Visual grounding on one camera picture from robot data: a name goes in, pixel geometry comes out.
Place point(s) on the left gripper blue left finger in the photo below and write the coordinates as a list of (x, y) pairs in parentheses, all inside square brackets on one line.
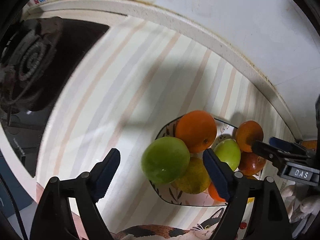
[(102, 174)]

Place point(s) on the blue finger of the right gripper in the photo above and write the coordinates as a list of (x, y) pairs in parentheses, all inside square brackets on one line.
[(285, 145), (270, 153)]

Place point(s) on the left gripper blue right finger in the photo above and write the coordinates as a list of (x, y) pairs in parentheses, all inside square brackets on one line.
[(221, 175)]

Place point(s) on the dark red apple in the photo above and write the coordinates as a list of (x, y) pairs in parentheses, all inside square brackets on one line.
[(251, 164)]

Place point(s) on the dark orange tangerine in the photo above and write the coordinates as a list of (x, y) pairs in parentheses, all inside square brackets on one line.
[(247, 133)]

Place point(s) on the yellow-green orange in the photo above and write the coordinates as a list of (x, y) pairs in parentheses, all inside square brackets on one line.
[(196, 178)]

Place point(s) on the small green apple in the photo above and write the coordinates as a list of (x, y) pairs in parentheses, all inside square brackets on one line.
[(229, 152)]

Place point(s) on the bright orange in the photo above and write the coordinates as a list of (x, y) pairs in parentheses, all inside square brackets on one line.
[(214, 194), (197, 129)]

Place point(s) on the large green apple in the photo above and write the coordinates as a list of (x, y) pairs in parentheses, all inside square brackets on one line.
[(165, 160)]

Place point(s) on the yellow orange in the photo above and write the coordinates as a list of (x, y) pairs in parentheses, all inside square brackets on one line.
[(250, 200)]

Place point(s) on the red cherry tomato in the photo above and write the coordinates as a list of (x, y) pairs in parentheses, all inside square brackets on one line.
[(243, 225)]

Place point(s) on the soy sauce bottle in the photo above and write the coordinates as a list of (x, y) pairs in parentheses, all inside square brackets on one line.
[(309, 144)]

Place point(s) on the oval floral ceramic plate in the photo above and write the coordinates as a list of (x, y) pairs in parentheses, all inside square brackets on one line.
[(175, 196)]

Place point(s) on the striped cat table mat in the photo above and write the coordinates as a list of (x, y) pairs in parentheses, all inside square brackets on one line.
[(136, 79)]

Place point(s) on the black gas stove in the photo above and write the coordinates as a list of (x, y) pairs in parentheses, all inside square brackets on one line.
[(36, 63)]

